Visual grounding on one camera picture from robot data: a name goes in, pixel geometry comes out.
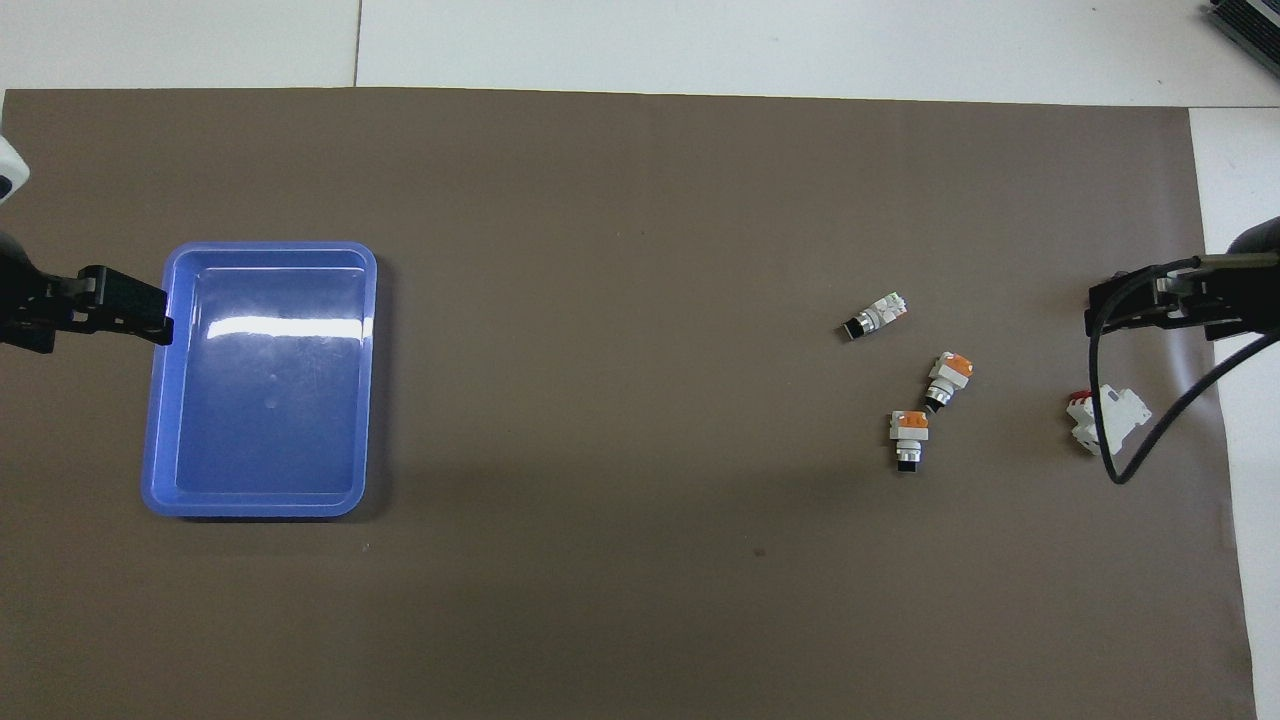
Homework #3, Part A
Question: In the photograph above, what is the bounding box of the white circuit breaker red lever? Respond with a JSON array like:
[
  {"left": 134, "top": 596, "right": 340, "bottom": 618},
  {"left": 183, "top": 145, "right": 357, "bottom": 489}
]
[{"left": 1066, "top": 386, "right": 1153, "bottom": 457}]

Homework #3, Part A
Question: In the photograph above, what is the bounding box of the orange and white push switch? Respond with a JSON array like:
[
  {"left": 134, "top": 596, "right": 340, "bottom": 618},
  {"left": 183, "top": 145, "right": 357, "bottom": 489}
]
[
  {"left": 890, "top": 410, "right": 931, "bottom": 473},
  {"left": 923, "top": 352, "right": 975, "bottom": 413}
]

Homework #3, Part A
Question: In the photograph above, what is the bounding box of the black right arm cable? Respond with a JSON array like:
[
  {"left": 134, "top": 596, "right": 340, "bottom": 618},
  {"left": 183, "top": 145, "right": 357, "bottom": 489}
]
[{"left": 1086, "top": 254, "right": 1280, "bottom": 486}]

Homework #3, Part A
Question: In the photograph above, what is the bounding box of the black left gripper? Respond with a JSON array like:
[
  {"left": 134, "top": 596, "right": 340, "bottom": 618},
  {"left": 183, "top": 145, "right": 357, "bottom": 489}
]
[{"left": 0, "top": 232, "right": 174, "bottom": 354}]

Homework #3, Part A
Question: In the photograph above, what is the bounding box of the brown table mat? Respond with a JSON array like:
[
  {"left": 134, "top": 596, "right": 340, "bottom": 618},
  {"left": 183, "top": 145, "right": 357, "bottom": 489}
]
[{"left": 0, "top": 88, "right": 1259, "bottom": 720}]

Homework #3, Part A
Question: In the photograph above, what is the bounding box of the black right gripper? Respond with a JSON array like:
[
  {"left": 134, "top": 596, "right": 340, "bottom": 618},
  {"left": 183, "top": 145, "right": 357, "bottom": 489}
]
[{"left": 1087, "top": 215, "right": 1280, "bottom": 342}]

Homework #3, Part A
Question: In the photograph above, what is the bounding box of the white switch with black knob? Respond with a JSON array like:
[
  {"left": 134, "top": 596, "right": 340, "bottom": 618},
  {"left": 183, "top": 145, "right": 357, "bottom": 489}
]
[{"left": 842, "top": 292, "right": 909, "bottom": 343}]

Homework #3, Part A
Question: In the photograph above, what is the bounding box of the grey ribbed device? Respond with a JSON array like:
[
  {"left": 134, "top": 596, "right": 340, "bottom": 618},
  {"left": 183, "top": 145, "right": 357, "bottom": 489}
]
[{"left": 1205, "top": 0, "right": 1280, "bottom": 51}]

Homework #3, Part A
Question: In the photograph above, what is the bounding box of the blue plastic tray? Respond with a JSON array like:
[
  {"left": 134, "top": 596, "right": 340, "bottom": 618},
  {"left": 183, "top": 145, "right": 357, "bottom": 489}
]
[{"left": 140, "top": 240, "right": 379, "bottom": 519}]

